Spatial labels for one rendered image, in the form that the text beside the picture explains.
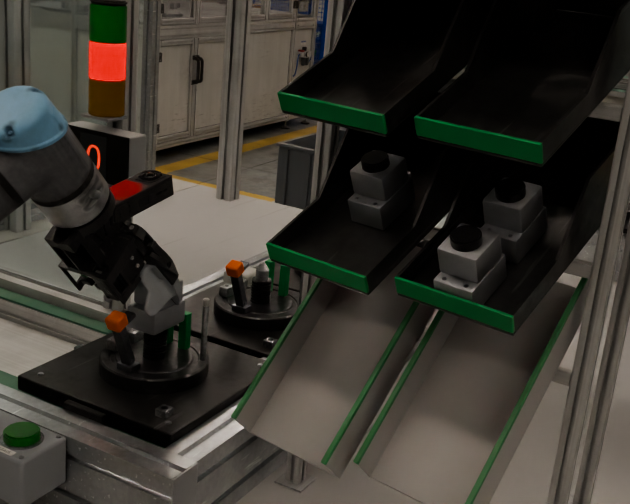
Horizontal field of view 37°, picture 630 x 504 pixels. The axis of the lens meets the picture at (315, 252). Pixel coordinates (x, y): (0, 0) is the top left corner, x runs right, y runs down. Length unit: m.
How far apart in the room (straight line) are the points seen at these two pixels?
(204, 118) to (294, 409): 5.89
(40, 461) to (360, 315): 0.39
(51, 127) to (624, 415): 0.99
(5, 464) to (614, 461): 0.82
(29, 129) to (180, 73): 5.65
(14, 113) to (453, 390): 0.53
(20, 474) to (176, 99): 5.60
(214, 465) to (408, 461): 0.24
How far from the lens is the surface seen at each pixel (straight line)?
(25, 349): 1.44
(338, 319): 1.09
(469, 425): 1.00
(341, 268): 0.94
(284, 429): 1.05
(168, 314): 1.20
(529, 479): 1.33
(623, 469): 1.41
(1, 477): 1.11
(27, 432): 1.11
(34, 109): 0.95
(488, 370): 1.02
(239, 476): 1.17
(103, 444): 1.10
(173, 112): 6.57
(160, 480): 1.05
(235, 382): 1.22
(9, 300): 1.54
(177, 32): 6.47
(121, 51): 1.33
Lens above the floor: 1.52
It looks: 18 degrees down
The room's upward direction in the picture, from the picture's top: 5 degrees clockwise
